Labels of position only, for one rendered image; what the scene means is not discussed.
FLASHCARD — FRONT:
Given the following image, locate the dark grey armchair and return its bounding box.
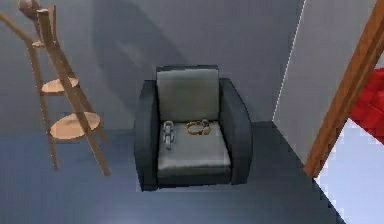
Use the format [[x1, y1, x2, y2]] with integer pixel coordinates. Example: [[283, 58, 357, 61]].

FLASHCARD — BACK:
[[133, 64, 254, 193]]

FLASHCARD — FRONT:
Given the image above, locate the brown wooden door frame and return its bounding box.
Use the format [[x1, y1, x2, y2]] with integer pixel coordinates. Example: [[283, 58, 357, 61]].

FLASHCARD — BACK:
[[303, 0, 384, 179]]

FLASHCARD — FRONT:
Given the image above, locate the gold bracelet watch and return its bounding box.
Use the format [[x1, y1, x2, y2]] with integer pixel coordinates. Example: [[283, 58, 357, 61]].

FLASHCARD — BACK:
[[185, 118, 212, 137]]

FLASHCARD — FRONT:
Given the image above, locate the red bed cover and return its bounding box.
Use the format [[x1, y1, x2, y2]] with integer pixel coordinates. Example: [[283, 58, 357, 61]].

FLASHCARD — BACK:
[[349, 67, 384, 145]]

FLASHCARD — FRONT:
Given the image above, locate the wooden round tiered shelf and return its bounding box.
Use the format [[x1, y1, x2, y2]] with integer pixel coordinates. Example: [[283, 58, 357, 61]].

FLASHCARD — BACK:
[[0, 4, 112, 177]]

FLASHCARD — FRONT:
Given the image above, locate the brown round ornament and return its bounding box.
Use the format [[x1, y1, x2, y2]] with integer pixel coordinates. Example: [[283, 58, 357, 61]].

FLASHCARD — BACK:
[[17, 0, 42, 21]]

